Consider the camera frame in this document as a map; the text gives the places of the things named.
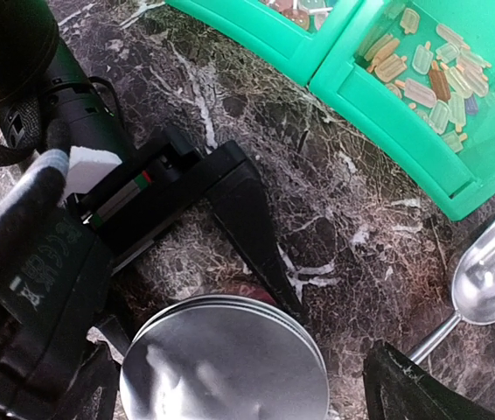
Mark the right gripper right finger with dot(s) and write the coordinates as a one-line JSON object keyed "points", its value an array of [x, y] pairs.
{"points": [[397, 388]]}

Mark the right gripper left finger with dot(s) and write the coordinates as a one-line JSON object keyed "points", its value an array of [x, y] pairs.
{"points": [[94, 391]]}

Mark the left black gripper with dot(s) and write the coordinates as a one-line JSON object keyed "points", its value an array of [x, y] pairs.
{"points": [[142, 197]]}

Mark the white jar lid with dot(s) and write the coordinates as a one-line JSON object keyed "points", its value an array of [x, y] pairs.
{"points": [[223, 357]]}

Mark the metal scoop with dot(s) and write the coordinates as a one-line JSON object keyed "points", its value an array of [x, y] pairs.
{"points": [[472, 292]]}

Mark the green three-compartment bin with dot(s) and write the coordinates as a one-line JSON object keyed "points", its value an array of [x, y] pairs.
{"points": [[325, 63]]}

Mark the clear plastic jar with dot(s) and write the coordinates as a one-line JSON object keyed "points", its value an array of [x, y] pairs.
{"points": [[254, 291]]}

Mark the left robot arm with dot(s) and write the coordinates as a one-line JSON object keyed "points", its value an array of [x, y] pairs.
{"points": [[41, 80]]}

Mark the wrapped colourful candies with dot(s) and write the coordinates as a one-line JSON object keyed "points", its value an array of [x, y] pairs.
{"points": [[310, 15]]}

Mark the green yellow gummy candies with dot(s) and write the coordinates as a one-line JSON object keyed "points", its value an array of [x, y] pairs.
{"points": [[427, 65]]}

